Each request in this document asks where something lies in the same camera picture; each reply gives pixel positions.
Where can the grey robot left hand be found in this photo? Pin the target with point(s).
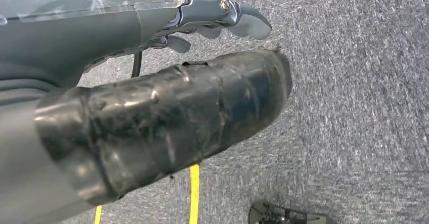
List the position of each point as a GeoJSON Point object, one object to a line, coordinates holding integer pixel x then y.
{"type": "Point", "coordinates": [151, 122]}

